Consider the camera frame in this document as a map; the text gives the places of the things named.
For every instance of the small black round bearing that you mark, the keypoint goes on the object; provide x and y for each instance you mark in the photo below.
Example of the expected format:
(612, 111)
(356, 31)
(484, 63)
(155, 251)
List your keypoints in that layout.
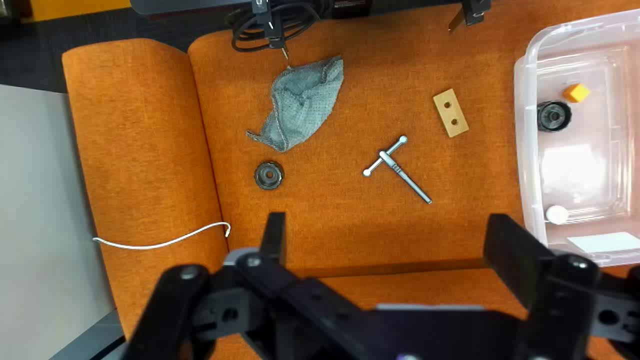
(258, 175)

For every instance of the orange fabric sofa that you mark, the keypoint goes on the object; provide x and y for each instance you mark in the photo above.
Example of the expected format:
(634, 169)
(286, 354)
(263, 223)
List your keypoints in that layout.
(346, 213)

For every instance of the metal T-shaped object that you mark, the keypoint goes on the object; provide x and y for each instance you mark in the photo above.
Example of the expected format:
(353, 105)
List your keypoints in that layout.
(406, 179)

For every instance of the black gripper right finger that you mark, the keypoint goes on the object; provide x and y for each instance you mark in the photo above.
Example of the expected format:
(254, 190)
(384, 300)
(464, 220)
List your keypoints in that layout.
(511, 243)

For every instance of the small orange cube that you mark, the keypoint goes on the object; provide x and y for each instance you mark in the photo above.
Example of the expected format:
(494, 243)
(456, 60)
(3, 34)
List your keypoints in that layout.
(577, 93)

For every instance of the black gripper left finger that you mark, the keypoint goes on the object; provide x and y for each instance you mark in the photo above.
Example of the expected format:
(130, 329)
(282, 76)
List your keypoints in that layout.
(272, 236)

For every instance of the clear plastic bin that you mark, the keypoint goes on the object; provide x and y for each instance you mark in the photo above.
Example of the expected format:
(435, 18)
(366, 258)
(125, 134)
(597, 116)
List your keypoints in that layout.
(587, 172)

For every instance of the grey crumpled cloth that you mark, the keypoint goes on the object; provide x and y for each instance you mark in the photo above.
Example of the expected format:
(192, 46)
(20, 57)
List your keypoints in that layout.
(303, 103)

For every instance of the small white round disc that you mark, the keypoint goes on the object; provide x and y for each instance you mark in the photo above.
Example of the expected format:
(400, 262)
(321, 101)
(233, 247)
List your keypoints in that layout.
(556, 214)

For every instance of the black mounting platform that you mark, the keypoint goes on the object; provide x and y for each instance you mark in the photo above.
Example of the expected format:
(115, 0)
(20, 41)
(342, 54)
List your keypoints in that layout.
(186, 5)

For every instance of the black round wheel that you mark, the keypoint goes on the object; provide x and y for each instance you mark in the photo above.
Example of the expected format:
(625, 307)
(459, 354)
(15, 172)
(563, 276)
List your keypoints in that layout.
(554, 116)

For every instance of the wooden block with two holes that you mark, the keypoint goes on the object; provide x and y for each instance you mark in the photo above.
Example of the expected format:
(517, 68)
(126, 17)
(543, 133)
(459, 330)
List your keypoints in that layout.
(451, 112)

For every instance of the white paper label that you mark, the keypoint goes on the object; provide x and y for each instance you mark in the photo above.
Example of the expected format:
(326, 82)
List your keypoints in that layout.
(606, 243)

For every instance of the black clamp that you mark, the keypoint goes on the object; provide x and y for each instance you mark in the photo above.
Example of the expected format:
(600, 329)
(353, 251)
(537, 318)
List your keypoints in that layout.
(475, 11)

